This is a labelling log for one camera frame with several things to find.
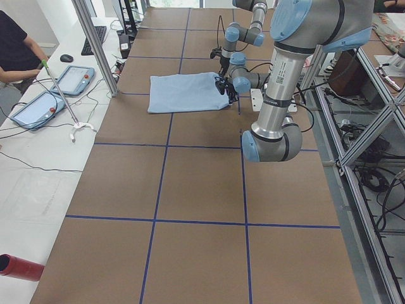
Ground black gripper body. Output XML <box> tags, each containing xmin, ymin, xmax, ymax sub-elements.
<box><xmin>215</xmin><ymin>76</ymin><xmax>239</xmax><ymax>105</ymax></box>
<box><xmin>210</xmin><ymin>47</ymin><xmax>230</xmax><ymax>75</ymax></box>

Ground light blue t-shirt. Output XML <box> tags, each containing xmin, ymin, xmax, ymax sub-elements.
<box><xmin>147</xmin><ymin>72</ymin><xmax>228</xmax><ymax>113</ymax></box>

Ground third robot base arm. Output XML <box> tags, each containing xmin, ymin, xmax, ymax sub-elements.
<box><xmin>374</xmin><ymin>44</ymin><xmax>404</xmax><ymax>78</ymax></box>

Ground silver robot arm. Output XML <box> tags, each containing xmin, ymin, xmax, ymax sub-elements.
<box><xmin>210</xmin><ymin>0</ymin><xmax>268</xmax><ymax>77</ymax></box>
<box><xmin>220</xmin><ymin>1</ymin><xmax>374</xmax><ymax>162</ymax></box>

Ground black keyboard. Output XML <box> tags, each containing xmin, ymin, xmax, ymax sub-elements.
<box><xmin>80</xmin><ymin>25</ymin><xmax>108</xmax><ymax>56</ymax></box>

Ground far teach pendant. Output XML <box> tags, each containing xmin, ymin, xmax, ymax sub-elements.
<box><xmin>56</xmin><ymin>65</ymin><xmax>95</xmax><ymax>97</ymax></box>

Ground teach pendant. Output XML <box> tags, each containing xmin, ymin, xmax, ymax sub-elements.
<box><xmin>10</xmin><ymin>92</ymin><xmax>65</xmax><ymax>130</ymax></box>
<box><xmin>56</xmin><ymin>65</ymin><xmax>95</xmax><ymax>97</ymax></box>

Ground black computer mouse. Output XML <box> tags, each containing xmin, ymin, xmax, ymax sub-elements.
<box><xmin>59</xmin><ymin>54</ymin><xmax>73</xmax><ymax>63</ymax></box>

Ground reacher grabber stick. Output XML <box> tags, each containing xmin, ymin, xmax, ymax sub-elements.
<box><xmin>41</xmin><ymin>60</ymin><xmax>96</xmax><ymax>143</ymax></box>

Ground floral cloth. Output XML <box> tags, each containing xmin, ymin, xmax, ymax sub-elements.
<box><xmin>372</xmin><ymin>13</ymin><xmax>404</xmax><ymax>53</ymax></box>

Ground near teach pendant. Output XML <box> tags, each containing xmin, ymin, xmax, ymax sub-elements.
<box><xmin>10</xmin><ymin>92</ymin><xmax>65</xmax><ymax>130</ymax></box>

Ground seated person in black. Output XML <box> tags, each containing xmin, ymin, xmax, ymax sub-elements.
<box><xmin>1</xmin><ymin>11</ymin><xmax>48</xmax><ymax>94</ymax></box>

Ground red bottle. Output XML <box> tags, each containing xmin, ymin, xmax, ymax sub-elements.
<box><xmin>1</xmin><ymin>254</ymin><xmax>44</xmax><ymax>282</ymax></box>

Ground aluminium frame rails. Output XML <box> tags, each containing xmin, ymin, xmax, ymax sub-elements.
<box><xmin>302</xmin><ymin>41</ymin><xmax>404</xmax><ymax>303</ymax></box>

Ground aluminium frame post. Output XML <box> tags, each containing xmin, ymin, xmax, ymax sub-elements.
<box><xmin>72</xmin><ymin>0</ymin><xmax>118</xmax><ymax>97</ymax></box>

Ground cable bundle under frame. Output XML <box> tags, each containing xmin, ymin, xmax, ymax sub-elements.
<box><xmin>335</xmin><ymin>117</ymin><xmax>405</xmax><ymax>235</ymax></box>

